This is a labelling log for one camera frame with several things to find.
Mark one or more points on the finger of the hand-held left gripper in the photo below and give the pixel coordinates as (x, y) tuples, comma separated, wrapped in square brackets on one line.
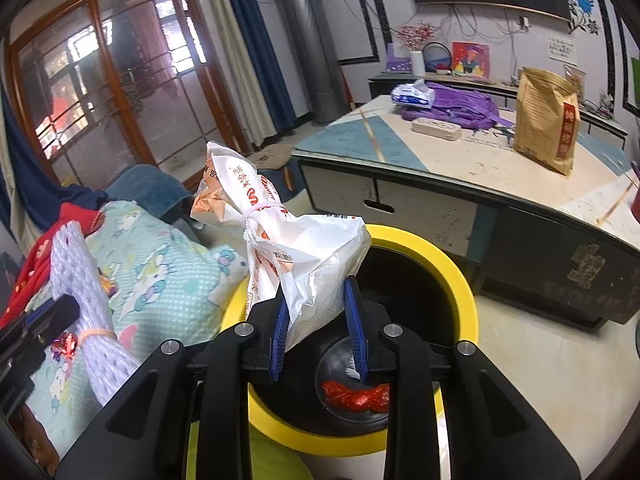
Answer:
[(52, 315)]

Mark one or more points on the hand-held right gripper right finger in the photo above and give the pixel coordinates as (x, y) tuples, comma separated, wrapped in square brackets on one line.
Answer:
[(356, 332)]

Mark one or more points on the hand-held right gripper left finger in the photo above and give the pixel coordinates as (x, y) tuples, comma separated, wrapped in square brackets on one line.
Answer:
[(278, 342)]

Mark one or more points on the white foam net sleeve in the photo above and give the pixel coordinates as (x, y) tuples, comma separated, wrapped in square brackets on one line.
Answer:
[(82, 285)]

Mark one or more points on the white printed plastic bag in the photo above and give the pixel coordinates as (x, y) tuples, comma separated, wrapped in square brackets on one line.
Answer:
[(300, 260)]

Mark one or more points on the yellow trash bin black liner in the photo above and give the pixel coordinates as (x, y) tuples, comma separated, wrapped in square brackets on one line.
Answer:
[(450, 280)]

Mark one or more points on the shiny red candy wrapper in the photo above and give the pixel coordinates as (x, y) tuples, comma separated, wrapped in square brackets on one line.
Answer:
[(64, 346)]

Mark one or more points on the red cloth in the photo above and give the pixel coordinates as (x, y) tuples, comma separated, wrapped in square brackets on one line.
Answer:
[(30, 270)]

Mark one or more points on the crumpled red wrapper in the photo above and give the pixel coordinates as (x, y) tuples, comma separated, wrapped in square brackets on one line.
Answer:
[(357, 396)]

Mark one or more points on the light blue cartoon blanket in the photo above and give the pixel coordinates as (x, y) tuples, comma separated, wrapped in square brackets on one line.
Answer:
[(160, 270)]

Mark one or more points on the blue curtain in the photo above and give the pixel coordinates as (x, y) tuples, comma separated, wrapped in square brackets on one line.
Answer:
[(260, 45), (35, 180)]

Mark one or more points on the blue cushion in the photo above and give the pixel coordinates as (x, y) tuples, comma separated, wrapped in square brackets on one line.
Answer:
[(150, 190)]

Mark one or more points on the blue storage stool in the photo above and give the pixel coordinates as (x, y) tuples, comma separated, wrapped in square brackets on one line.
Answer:
[(270, 156)]

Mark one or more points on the low coffee table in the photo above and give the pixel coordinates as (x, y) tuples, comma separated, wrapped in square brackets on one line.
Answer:
[(450, 170)]

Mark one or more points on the beige pencil case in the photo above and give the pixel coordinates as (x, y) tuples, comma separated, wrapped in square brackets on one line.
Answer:
[(436, 127)]

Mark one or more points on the blue white tissue pack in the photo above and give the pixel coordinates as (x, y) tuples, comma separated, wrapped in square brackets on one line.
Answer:
[(410, 95)]

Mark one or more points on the wooden glass sliding door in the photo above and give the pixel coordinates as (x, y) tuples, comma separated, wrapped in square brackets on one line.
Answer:
[(125, 75)]

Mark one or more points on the purple backpack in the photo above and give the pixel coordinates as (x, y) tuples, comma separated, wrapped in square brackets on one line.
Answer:
[(460, 102)]

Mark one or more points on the white vase red flowers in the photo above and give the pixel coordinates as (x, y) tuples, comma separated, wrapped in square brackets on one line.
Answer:
[(416, 57)]

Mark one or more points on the brown paper bag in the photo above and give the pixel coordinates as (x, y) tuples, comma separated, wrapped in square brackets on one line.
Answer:
[(545, 120)]

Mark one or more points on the wooden stick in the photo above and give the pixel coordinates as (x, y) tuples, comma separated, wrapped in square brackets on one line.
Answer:
[(617, 204)]

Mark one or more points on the beige curtain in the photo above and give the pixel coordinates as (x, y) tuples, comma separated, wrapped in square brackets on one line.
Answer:
[(235, 50)]

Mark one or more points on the colourful painting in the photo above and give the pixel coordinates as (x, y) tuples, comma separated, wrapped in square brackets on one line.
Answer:
[(470, 59)]

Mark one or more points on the dark television cabinet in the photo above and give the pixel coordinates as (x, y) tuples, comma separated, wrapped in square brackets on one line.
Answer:
[(600, 122)]

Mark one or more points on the round black frame ornament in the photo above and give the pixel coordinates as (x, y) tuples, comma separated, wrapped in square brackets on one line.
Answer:
[(436, 57)]

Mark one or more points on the silver duct pipe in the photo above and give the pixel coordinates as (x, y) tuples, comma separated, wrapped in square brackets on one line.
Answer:
[(305, 35)]

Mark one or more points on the white paper wall note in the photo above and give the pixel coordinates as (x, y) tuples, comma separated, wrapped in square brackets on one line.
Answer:
[(559, 46)]

